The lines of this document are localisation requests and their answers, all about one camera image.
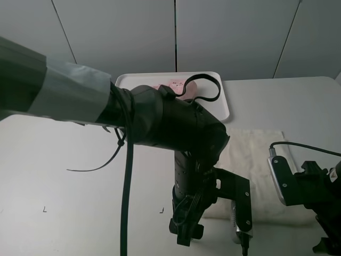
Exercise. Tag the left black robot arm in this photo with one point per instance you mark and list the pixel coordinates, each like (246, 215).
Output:
(31, 84)

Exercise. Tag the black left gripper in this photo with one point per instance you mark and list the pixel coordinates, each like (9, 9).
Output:
(195, 191)

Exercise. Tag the white plastic tray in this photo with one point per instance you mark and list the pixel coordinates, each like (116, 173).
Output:
(205, 88)

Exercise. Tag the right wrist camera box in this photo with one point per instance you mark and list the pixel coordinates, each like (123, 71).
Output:
(283, 179)

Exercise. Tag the pink towel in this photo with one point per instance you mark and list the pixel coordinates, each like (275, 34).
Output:
(177, 85)

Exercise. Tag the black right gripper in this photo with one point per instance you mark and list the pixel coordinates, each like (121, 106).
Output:
(320, 190)

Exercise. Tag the white towel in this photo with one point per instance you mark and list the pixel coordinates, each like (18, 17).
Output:
(246, 155)

